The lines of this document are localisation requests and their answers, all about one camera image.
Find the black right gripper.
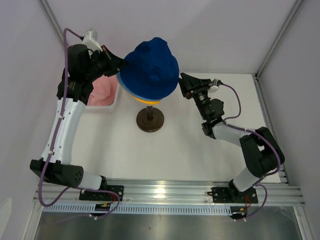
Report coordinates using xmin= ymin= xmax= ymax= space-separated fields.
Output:
xmin=177 ymin=73 xmax=212 ymax=120

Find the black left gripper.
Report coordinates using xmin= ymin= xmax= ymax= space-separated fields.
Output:
xmin=85 ymin=45 xmax=128 ymax=82

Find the light blue bucket hat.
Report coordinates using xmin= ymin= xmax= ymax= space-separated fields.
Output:
xmin=116 ymin=72 xmax=139 ymax=98

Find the pink hat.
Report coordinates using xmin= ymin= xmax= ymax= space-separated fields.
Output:
xmin=87 ymin=76 xmax=117 ymax=107

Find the dark blue bucket hat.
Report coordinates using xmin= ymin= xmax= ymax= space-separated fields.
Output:
xmin=120 ymin=37 xmax=180 ymax=101

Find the yellow bucket hat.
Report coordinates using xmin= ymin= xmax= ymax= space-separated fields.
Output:
xmin=133 ymin=96 xmax=161 ymax=105

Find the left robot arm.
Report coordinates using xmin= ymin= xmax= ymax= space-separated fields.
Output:
xmin=29 ymin=44 xmax=126 ymax=201

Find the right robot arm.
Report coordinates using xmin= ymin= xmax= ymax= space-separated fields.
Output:
xmin=179 ymin=73 xmax=285 ymax=203

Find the white plastic basket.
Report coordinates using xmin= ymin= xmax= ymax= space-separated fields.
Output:
xmin=85 ymin=75 xmax=120 ymax=113

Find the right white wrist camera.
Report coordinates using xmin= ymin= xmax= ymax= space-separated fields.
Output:
xmin=208 ymin=79 xmax=223 ymax=93

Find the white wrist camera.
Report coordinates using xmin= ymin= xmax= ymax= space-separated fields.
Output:
xmin=82 ymin=28 xmax=102 ymax=52
xmin=208 ymin=79 xmax=223 ymax=93

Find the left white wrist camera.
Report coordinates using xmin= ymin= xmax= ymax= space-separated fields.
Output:
xmin=82 ymin=28 xmax=102 ymax=52

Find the aluminium frame post left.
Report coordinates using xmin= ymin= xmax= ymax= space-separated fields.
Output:
xmin=37 ymin=0 xmax=64 ymax=48

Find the aluminium frame post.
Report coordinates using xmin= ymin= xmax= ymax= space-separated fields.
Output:
xmin=37 ymin=0 xmax=64 ymax=48
xmin=255 ymin=0 xmax=307 ymax=81

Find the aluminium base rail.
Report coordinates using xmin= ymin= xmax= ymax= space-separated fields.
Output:
xmin=33 ymin=177 xmax=306 ymax=207

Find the aluminium frame post right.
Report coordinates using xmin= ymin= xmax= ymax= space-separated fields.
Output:
xmin=255 ymin=0 xmax=307 ymax=81

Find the aluminium side rail right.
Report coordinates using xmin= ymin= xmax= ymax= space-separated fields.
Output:
xmin=253 ymin=74 xmax=291 ymax=186

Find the white slotted cable duct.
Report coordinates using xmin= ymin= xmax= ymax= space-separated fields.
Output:
xmin=43 ymin=203 xmax=232 ymax=216

